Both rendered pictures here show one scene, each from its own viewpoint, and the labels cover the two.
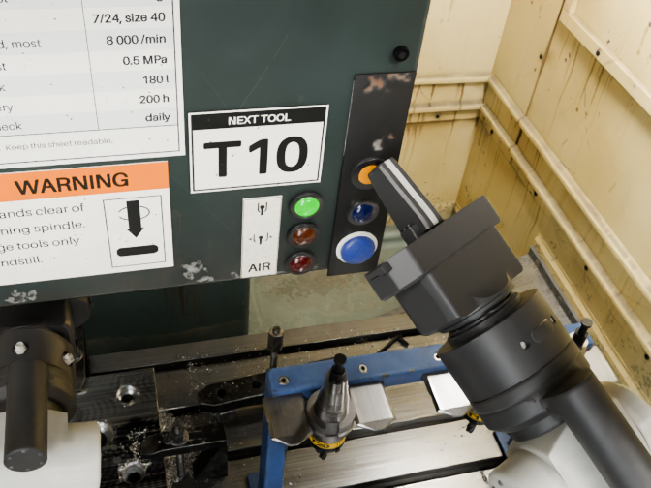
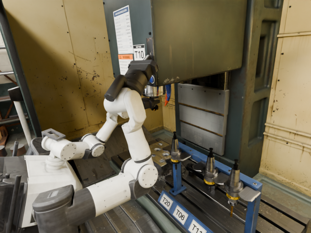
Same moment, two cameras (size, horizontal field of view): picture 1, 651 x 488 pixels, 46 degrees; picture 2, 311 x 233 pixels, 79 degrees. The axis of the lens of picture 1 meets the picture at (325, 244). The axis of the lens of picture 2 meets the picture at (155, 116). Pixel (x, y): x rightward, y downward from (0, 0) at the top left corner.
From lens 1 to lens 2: 0.92 m
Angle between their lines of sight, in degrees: 65
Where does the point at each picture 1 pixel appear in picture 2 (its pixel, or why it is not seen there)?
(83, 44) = (125, 33)
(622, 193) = not seen: outside the picture
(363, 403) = (182, 155)
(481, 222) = (146, 62)
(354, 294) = not seen: hidden behind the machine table
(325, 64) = (143, 36)
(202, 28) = (133, 30)
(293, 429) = (166, 149)
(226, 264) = not seen: hidden behind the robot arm
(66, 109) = (125, 44)
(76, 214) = (126, 63)
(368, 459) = (205, 204)
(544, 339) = (128, 74)
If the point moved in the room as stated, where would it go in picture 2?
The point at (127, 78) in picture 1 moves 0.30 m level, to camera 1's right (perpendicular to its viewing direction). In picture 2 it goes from (128, 39) to (142, 34)
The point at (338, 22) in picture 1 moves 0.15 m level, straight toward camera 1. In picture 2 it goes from (143, 28) to (106, 30)
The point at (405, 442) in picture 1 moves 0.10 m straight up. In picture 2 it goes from (219, 211) to (220, 195)
